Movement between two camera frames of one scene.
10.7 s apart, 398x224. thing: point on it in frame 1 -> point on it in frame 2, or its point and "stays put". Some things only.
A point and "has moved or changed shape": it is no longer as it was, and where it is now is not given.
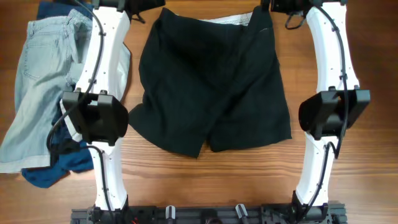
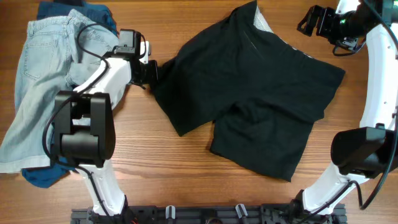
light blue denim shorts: (53, 53) stays put
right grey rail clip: (240, 210) stays put
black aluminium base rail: (326, 213) stays put
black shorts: (206, 80) has moved or changed shape
